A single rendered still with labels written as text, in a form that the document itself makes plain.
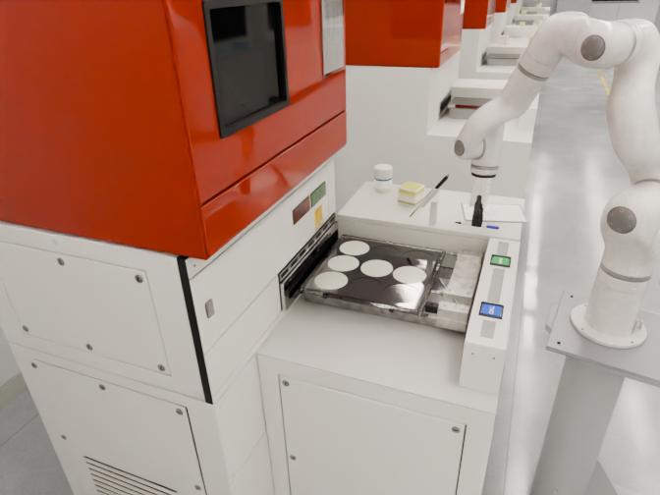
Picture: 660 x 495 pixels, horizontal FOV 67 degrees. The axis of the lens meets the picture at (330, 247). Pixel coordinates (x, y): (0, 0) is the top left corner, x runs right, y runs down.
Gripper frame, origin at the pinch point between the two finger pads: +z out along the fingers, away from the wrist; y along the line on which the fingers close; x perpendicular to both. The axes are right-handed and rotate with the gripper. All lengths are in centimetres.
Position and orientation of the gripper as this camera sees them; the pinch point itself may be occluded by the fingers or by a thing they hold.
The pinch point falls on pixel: (477, 219)
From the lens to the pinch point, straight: 169.0
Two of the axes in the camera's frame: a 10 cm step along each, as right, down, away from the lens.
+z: -0.1, 9.2, 3.9
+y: -3.7, 3.6, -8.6
